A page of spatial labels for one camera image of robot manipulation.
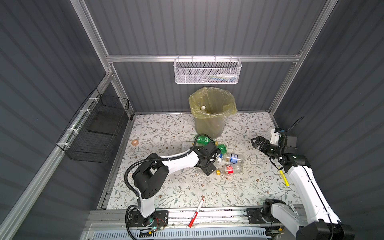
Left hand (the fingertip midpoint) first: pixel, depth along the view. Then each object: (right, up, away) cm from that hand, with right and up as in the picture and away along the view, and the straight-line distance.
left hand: (207, 165), depth 89 cm
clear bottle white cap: (-2, +36, +16) cm, 40 cm away
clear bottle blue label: (+15, +4, +1) cm, 16 cm away
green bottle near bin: (-3, +14, +13) cm, 19 cm away
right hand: (+27, +14, -10) cm, 32 cm away
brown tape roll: (-49, +12, +14) cm, 53 cm away
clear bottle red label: (+12, -2, -4) cm, 13 cm away
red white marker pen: (-8, -23, -15) cm, 28 cm away
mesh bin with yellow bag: (+4, +37, +18) cm, 42 cm away
